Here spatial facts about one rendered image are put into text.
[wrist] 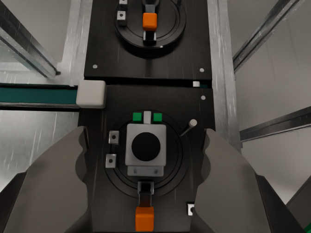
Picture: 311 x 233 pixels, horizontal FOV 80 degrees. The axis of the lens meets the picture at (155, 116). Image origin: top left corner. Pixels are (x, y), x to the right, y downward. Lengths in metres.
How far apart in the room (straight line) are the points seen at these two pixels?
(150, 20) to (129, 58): 0.11
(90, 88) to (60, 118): 0.11
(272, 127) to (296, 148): 0.22
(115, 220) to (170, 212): 0.08
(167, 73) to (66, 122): 0.22
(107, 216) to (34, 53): 0.27
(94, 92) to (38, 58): 0.10
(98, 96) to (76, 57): 0.12
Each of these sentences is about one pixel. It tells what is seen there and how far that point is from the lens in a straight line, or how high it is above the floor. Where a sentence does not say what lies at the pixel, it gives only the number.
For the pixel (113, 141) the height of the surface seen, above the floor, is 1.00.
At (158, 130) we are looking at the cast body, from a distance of 0.21.
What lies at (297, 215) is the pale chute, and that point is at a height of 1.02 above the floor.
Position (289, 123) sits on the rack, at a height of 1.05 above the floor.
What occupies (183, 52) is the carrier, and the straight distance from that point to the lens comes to 0.39.
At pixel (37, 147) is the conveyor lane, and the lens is 0.43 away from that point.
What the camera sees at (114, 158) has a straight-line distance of 0.29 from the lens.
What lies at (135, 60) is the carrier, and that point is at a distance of 0.37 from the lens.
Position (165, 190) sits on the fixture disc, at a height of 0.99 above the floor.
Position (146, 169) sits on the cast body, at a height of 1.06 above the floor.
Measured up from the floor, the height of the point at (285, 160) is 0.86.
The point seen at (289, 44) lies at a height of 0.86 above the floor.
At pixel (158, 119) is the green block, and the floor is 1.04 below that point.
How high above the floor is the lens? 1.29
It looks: 76 degrees down
